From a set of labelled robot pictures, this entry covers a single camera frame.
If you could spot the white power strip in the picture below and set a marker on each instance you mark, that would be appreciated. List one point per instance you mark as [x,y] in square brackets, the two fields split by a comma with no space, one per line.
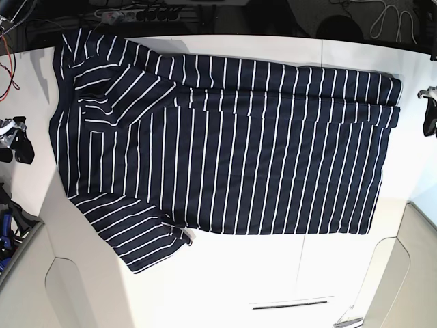
[136,15]

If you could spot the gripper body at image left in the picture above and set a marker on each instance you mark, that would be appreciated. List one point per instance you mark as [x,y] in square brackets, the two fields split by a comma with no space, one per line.
[9,127]

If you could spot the silver clip bottom right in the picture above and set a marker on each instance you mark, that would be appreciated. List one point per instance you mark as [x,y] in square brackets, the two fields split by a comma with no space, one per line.
[350,319]

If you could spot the blue black items in bin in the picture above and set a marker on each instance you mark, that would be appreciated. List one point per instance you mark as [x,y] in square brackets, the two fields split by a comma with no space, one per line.
[14,226]

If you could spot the black round stool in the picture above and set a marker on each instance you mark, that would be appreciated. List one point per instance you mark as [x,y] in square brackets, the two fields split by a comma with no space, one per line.
[341,28]

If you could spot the navy white striped T-shirt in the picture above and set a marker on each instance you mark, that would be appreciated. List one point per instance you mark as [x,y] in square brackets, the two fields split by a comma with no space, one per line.
[148,145]

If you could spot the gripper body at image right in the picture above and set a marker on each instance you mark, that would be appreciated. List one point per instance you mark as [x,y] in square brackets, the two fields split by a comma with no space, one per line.
[430,93]

